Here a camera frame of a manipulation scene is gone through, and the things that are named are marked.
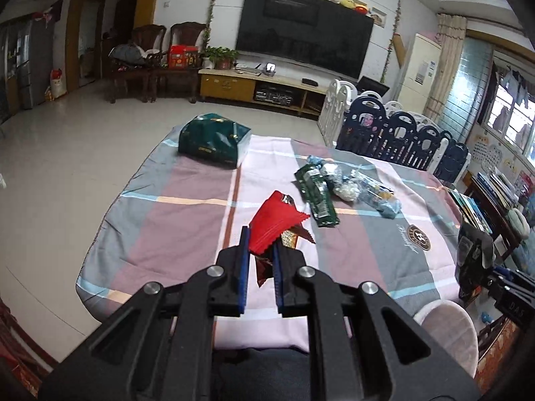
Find stack of books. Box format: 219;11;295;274
459;171;531;246

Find potted green plant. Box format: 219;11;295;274
204;46;238;70

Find striped pink grey tablecloth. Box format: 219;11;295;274
74;124;465;352

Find white standing air conditioner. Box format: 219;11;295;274
392;33;442;114

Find wooden tv cabinet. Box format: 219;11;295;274
199;69;326;120

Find grey black plastic bag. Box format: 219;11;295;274
455;222;494;302

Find clear blue printed wrapper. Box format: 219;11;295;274
307;155;402;219

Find large black television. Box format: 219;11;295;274
236;0;373;79

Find green snack wrapper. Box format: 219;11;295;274
295;164;339;227

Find blue white baby fence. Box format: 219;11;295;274
317;79;471;185

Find pink plastic trash basket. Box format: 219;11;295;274
414;300;479;378

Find dark wooden armchair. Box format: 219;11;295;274
150;22;207;103
109;24;167;104

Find red snack wrapper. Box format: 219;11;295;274
248;190;315;287

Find dark green tissue box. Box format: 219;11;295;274
178;113;252;168

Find red gift box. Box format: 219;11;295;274
168;44;199;70

